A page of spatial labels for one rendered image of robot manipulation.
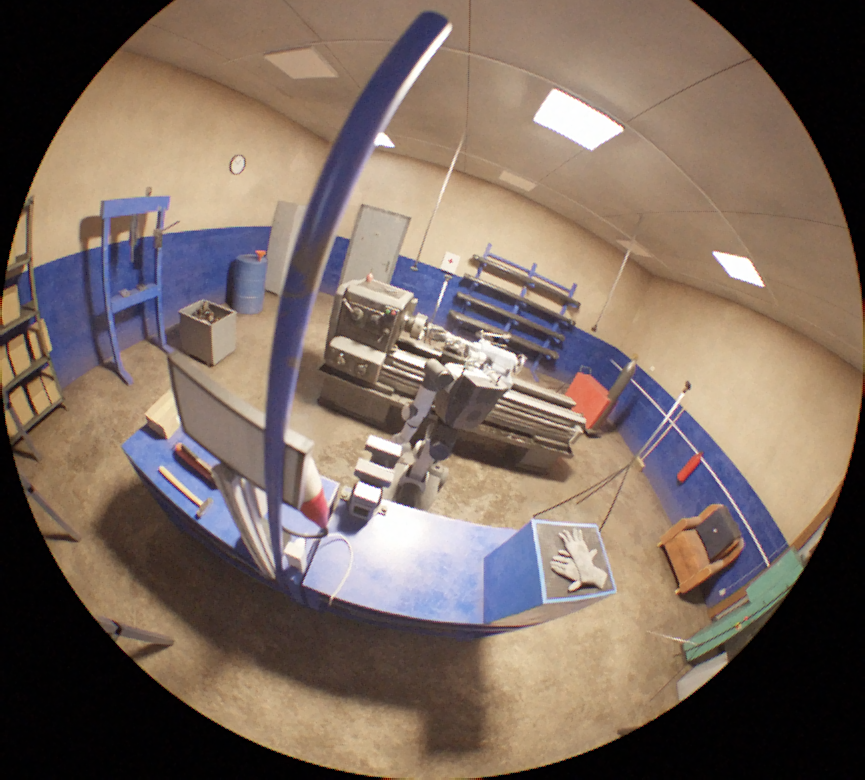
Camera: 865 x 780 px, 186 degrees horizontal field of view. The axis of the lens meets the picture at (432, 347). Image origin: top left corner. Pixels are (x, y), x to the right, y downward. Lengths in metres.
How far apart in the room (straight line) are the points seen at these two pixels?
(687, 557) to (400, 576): 3.54
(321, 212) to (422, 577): 1.20
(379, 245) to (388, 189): 1.20
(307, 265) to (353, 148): 0.08
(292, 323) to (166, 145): 3.82
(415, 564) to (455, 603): 0.24
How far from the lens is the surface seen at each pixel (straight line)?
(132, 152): 3.77
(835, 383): 4.66
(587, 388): 4.92
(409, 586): 1.19
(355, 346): 2.48
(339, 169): 0.18
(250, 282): 4.57
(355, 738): 2.12
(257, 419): 0.33
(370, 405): 2.79
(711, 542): 4.28
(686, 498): 5.01
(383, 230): 5.62
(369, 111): 0.19
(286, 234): 5.40
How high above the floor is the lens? 1.98
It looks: 23 degrees down
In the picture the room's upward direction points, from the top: 21 degrees clockwise
